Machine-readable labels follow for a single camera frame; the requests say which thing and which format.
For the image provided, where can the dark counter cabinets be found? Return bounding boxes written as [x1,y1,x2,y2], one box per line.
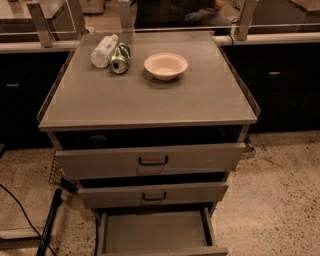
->
[0,43,320,149]

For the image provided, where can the left metal railing post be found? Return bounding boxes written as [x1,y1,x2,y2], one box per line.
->
[27,2,53,48]

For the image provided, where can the wire mesh basket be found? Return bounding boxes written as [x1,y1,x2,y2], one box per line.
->
[49,157,76,193]

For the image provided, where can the black metal bar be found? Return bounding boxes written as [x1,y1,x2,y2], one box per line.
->
[36,188,62,256]

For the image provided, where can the grey middle drawer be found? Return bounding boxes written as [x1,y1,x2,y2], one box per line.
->
[78,182,228,209]

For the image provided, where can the grey top drawer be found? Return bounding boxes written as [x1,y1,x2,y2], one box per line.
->
[56,143,245,180]

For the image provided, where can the green soda can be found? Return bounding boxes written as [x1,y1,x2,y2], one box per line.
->
[110,43,131,74]

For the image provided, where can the metal railing post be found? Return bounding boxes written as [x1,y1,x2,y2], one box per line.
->
[234,0,258,41]
[27,2,53,48]
[118,0,132,32]

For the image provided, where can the person in background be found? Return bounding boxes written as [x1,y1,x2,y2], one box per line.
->
[134,0,232,34]

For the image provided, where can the black floor cable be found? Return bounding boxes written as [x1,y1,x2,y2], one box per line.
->
[0,183,58,256]

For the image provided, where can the white paper bowl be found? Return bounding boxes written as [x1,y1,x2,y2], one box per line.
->
[144,53,188,81]

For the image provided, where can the white plastic bottle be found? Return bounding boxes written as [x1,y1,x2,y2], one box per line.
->
[91,34,118,68]

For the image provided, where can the middle metal railing post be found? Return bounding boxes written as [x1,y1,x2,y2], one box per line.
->
[118,0,132,32]

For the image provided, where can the grey metal drawer cabinet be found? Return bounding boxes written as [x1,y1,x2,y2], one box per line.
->
[39,31,260,210]

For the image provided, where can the grey drawer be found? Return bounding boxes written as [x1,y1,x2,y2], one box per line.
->
[78,182,228,209]
[56,143,245,180]
[96,207,228,256]

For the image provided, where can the right metal railing post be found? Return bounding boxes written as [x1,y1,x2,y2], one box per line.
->
[234,0,258,41]

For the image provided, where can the grey bottom drawer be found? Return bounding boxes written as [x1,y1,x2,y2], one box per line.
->
[96,207,228,256]

